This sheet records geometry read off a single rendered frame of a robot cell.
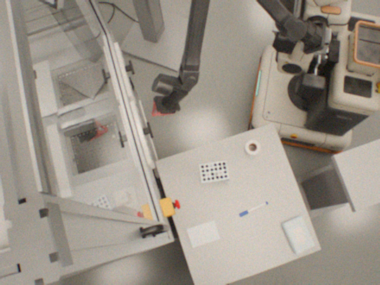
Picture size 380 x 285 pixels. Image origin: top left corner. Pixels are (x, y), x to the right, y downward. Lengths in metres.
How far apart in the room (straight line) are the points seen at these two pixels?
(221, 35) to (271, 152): 1.35
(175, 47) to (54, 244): 2.37
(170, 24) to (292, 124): 1.23
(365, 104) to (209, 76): 1.21
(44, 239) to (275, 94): 2.00
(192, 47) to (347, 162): 0.93
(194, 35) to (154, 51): 1.48
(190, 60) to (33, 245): 0.95
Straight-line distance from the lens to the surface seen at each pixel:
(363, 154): 1.73
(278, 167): 1.58
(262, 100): 2.19
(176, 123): 2.40
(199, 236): 1.50
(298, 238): 1.53
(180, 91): 1.23
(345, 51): 1.84
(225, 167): 1.53
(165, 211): 1.38
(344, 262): 2.48
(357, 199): 1.68
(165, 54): 2.59
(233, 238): 1.52
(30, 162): 0.33
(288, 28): 1.23
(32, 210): 0.33
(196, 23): 1.13
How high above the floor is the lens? 2.28
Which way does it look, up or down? 75 degrees down
